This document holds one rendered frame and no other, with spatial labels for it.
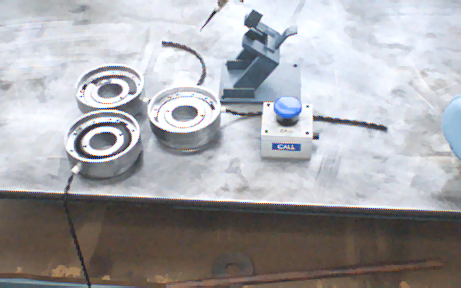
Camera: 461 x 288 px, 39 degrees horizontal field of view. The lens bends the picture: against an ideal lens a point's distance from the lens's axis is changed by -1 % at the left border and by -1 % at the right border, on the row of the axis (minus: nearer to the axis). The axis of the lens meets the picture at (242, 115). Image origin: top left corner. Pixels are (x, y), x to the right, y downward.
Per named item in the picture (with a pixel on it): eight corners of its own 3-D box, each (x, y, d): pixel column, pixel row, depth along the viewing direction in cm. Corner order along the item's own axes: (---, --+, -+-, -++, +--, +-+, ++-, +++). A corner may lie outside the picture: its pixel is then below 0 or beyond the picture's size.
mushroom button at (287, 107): (272, 138, 92) (272, 111, 89) (273, 119, 95) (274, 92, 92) (300, 139, 92) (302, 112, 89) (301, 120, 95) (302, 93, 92)
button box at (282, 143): (261, 158, 93) (261, 133, 90) (263, 124, 98) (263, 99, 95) (318, 161, 92) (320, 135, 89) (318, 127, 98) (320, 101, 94)
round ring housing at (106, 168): (104, 121, 99) (100, 100, 97) (158, 148, 95) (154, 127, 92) (53, 162, 93) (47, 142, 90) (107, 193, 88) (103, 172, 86)
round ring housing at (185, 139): (159, 160, 93) (156, 139, 90) (144, 113, 101) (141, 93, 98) (230, 143, 95) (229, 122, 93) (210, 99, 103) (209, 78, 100)
